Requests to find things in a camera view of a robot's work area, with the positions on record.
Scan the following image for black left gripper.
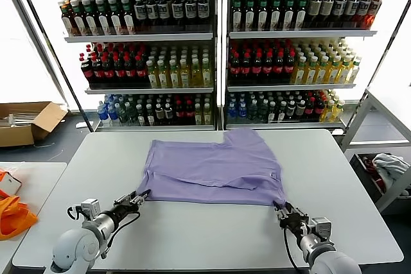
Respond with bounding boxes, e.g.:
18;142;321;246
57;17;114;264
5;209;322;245
107;189;152;223

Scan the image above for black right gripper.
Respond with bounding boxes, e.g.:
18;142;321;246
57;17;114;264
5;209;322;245
273;202;311;240

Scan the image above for purple T-shirt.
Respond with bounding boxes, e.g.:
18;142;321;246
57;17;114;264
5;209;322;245
136;127;288;208

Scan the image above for small dark bottle white label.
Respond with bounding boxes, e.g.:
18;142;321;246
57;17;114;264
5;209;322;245
295;99;306;123
136;103;146;126
276;100;287;124
286;99;297;123
145;103;156;126
155;102;165;126
164;102;175;126

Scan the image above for black storage bin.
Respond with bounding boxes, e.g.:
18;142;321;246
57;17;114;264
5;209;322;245
348;152;411;206

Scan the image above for blue water bottle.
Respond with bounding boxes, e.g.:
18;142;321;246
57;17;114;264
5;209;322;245
97;103;109;126
227;101;238;124
237;101;248;124
107;102;118;126

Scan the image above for small cola bottle red label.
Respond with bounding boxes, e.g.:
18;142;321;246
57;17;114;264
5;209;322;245
314;96;324;123
304;96;315;123
184;99;195;126
174;99;186;126

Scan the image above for red garment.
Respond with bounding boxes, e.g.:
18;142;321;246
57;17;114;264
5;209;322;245
362;155;386;191

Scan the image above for small yellow juice bottle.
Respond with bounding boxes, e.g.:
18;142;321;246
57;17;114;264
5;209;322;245
203;102;213;125
194;102;204;126
332;99;345;122
322;99;334;123

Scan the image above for white garment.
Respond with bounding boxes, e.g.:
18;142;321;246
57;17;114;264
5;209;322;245
371;153;411;188

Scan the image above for grey metal rack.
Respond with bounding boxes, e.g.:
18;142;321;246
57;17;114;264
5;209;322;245
340;86;411;214

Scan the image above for yellow juice bottle green label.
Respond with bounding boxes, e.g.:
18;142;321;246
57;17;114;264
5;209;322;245
146;58;159;89
327;56;341;85
316;56;330;85
179;58;191;89
190;58;202;88
292;56;308;85
168;58;180;89
304;56;319;85
157;58;170;89
348;57;361;84
201;58;214;88
338;56;351;84

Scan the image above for orange cloth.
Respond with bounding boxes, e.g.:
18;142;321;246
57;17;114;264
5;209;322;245
0;189;39;241

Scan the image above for white orange carton box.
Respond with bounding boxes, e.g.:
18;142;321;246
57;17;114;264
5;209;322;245
0;167;23;195

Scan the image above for cola bottle red cap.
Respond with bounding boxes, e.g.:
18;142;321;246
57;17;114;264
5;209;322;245
284;51;296;78
240;51;252;78
124;55;137;84
273;51;285;78
251;51;263;78
135;55;148;84
229;51;241;78
80;55;94;84
113;55;126;84
262;51;274;78
102;55;115;84
91;56;104;84

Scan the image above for open cardboard box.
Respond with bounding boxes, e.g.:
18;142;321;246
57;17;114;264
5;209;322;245
0;101;69;148

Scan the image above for white sticks in carton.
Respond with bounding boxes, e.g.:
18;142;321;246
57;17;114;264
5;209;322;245
0;112;41;127

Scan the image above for grey metal drinks shelf unit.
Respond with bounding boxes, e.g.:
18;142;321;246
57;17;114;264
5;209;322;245
223;0;379;131
38;0;220;133

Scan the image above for dark tea bottle green label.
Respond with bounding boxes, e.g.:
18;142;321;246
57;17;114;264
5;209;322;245
121;0;136;35
108;0;124;35
95;0;111;35
256;0;270;31
70;0;86;36
269;0;283;31
231;0;244;31
82;0;98;36
243;0;257;31
295;0;308;30
283;0;296;31

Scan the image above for dark bottle black white label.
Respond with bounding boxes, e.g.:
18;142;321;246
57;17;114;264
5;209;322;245
146;0;159;33
157;0;170;33
134;0;147;33
184;0;197;33
171;0;184;33
197;0;211;33

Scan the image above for red tea bottle white label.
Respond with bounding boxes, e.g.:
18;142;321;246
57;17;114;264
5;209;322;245
59;1;74;36

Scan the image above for dark bottle beige label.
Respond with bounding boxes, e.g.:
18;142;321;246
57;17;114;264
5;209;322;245
320;0;335;28
307;0;322;29

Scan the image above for dark bottle grey label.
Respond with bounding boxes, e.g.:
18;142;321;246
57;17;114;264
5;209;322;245
333;0;347;28
345;0;360;28
356;0;372;28

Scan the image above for red drink bottle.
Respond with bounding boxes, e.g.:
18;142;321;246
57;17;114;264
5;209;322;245
368;0;383;28

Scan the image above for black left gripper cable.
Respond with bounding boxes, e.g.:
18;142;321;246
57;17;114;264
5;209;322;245
101;211;142;261

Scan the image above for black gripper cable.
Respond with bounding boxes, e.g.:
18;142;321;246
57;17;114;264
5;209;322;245
101;211;142;261
282;227;309;270

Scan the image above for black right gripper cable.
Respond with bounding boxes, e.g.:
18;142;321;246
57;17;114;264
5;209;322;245
282;227;309;270

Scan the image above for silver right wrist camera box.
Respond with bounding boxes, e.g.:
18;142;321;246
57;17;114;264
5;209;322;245
310;217;333;236

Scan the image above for black left camera cable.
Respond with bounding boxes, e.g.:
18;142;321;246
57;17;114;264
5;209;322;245
66;205;84;221

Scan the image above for dark frame pole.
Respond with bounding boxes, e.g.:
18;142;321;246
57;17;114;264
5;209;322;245
11;0;96;133
359;0;411;95

